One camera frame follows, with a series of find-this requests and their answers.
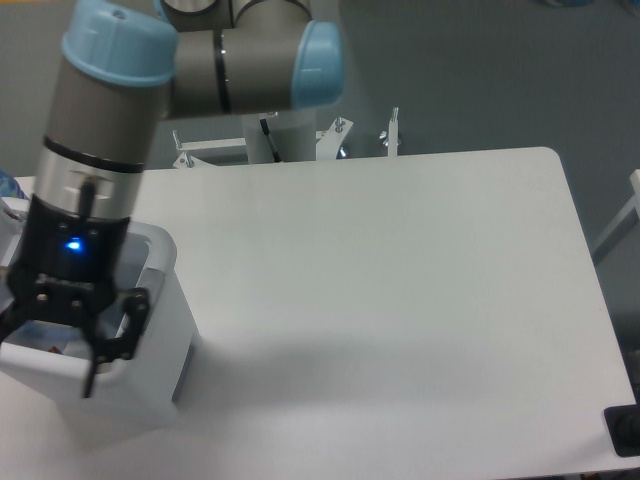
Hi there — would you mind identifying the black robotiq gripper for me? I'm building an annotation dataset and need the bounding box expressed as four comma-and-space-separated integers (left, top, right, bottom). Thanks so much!
1, 196, 151, 399

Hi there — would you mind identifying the clear crushed plastic bottle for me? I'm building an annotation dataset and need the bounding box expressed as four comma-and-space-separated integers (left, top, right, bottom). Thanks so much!
15, 321, 82, 351

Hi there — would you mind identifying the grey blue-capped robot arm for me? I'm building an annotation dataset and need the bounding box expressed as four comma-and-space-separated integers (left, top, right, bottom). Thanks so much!
1, 1, 345, 397

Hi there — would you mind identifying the white plastic trash can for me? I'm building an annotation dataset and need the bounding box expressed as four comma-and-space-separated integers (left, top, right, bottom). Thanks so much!
1, 198, 199, 427

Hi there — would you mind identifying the blue patterned object left edge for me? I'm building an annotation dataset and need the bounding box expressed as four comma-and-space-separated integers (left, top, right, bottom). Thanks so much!
0, 170, 30, 200

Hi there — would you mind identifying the black device at table edge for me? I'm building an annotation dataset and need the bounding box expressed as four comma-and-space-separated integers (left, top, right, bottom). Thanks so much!
604, 404, 639, 458

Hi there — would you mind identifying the black cable on pedestal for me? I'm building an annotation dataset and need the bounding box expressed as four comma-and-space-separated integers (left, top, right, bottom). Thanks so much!
258, 117, 282, 163

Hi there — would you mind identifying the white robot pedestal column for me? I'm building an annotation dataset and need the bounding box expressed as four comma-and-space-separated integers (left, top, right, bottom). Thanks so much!
241, 109, 316, 164

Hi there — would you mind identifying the white pedestal base frame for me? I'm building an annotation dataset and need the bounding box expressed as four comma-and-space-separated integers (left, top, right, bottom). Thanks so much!
171, 106, 404, 169

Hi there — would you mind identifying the white frame at right edge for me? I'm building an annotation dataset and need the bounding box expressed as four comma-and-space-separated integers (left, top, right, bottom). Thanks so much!
591, 169, 639, 265

